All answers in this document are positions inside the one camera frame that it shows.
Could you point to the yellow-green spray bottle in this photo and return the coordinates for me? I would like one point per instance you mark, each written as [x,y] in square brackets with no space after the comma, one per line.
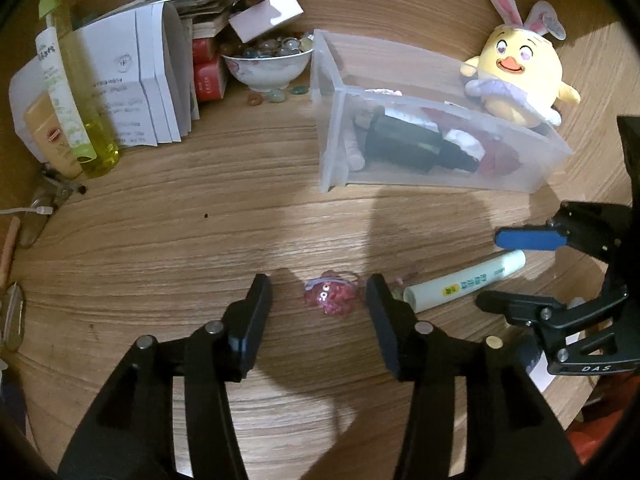
[95,130]

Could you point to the eyeglasses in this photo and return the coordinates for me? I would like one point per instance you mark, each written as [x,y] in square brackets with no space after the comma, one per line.
[42,210]

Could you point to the brown loose pebble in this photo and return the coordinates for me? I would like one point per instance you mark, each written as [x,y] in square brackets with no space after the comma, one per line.
[255,99]

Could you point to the beige cosmetic tube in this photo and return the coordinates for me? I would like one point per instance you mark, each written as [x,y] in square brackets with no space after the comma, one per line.
[47,135]

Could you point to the pale loose pebble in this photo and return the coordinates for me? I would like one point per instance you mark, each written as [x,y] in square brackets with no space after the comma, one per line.
[275,94]

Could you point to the yellow chick plush toy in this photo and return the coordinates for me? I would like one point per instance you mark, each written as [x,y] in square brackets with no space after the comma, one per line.
[525,65]

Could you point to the orange cloth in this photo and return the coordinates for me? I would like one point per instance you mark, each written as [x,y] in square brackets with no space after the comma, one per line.
[600,435]

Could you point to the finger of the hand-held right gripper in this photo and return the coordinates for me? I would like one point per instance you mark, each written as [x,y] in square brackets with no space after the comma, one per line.
[525,239]
[515,305]

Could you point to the stack of booklets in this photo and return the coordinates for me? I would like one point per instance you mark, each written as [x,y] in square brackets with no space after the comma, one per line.
[200,2]

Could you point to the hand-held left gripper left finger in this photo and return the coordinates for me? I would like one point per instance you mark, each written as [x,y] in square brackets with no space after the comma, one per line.
[250,330]

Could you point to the clear plastic bin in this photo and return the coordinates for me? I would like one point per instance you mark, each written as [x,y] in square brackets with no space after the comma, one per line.
[400,70]

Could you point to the light green tube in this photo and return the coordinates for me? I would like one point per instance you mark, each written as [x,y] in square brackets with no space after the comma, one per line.
[465,282]

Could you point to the small white box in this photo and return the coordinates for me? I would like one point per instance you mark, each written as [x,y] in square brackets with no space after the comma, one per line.
[265,17]

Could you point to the red box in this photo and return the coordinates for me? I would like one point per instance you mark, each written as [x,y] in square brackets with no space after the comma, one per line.
[210,80]
[204,49]

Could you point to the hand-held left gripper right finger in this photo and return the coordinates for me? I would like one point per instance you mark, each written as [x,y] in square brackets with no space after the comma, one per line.
[387,330]

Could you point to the red envelope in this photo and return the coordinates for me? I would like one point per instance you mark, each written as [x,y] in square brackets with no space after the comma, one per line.
[500,160]

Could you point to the wooden stick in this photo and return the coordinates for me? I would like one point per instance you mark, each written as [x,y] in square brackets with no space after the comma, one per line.
[7,255]

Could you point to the white folded paper stack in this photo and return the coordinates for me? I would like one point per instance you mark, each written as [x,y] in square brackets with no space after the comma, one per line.
[135,85]

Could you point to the dark green loose pebble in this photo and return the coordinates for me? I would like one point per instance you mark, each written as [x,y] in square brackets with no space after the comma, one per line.
[299,90]

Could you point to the pile of glass pebbles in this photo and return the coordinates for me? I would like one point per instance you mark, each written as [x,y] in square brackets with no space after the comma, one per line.
[275,47]

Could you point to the white ceramic bowl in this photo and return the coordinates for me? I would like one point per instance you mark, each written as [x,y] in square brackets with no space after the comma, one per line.
[265,72]

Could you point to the white tube with red cap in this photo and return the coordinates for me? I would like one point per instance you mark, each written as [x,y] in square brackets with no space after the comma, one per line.
[352,152]

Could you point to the black bottle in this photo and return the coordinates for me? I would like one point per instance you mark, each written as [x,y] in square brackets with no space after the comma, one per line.
[415,142]

